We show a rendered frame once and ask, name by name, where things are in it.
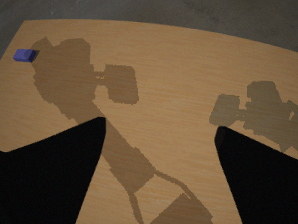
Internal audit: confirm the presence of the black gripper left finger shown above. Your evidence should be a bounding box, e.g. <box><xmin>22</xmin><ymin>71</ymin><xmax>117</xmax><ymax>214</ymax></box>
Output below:
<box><xmin>0</xmin><ymin>117</ymin><xmax>106</xmax><ymax>224</ymax></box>

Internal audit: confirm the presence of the blue rectangular block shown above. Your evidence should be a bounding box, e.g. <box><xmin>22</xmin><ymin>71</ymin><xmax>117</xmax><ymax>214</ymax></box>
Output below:
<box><xmin>12</xmin><ymin>48</ymin><xmax>36</xmax><ymax>63</ymax></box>

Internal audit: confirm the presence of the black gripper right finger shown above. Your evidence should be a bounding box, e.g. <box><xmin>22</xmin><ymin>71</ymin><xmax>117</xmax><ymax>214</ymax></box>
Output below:
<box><xmin>214</xmin><ymin>125</ymin><xmax>298</xmax><ymax>224</ymax></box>

